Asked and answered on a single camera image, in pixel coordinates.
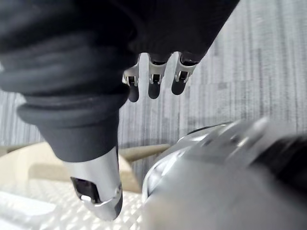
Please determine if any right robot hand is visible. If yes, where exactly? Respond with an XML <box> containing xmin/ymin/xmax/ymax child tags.
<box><xmin>0</xmin><ymin>0</ymin><xmax>241</xmax><ymax>221</ymax></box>

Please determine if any beige plastic laundry basket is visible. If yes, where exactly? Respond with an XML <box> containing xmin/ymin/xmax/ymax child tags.
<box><xmin>0</xmin><ymin>140</ymin><xmax>171</xmax><ymax>194</ymax></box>

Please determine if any white textured cloth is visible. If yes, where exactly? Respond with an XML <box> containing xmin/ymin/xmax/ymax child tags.
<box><xmin>0</xmin><ymin>177</ymin><xmax>146</xmax><ymax>230</ymax></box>

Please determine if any silver robot leg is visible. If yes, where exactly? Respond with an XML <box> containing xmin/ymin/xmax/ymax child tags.
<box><xmin>141</xmin><ymin>116</ymin><xmax>307</xmax><ymax>230</ymax></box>

